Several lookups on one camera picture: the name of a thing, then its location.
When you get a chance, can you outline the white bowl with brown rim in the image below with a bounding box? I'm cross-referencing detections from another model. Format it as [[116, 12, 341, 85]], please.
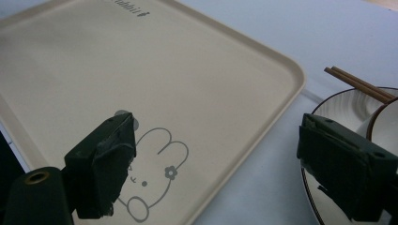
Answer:
[[356, 97, 398, 158]]

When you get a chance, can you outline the brown chopstick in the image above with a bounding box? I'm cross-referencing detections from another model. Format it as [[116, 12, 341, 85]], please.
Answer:
[[323, 67, 390, 105], [330, 66, 397, 101]]

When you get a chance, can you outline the white plate with dark rim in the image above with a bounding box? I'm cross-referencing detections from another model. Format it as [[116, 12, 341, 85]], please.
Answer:
[[300, 86, 398, 225]]

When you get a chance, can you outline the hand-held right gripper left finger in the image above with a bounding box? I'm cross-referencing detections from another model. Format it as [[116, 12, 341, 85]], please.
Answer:
[[64, 112, 137, 220]]

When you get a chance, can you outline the beige tray with rabbit print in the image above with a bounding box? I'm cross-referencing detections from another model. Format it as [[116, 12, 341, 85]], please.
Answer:
[[0, 0, 307, 225]]

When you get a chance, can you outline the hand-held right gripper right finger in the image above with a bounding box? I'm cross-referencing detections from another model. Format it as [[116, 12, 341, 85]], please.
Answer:
[[296, 112, 398, 223]]

